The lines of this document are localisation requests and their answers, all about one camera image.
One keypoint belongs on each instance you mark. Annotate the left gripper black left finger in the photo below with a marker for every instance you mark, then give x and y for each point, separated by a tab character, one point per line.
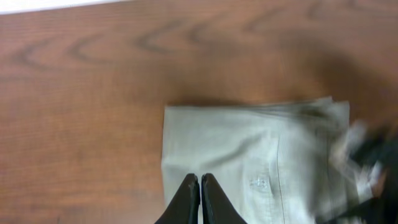
183	208

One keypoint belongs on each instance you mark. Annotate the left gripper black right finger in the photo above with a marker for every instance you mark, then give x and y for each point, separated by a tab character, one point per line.
216	206

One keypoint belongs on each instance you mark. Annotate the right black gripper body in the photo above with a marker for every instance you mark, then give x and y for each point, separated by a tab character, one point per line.
368	160

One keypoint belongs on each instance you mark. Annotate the khaki green shorts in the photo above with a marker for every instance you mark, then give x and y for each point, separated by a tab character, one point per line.
276	163

